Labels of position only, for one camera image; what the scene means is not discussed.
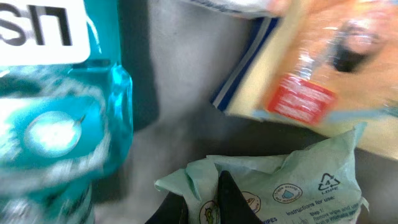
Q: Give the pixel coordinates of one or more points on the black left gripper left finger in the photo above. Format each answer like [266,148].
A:
[173,210]

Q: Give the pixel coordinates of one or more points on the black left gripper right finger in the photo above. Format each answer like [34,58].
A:
[234,209]

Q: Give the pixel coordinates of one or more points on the green wet wipes pack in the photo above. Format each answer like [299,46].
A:
[313,185]

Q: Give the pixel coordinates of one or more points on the blue mouthwash bottle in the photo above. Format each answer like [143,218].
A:
[66,107]

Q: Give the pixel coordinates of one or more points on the orange snack bag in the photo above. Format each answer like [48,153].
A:
[327,66]

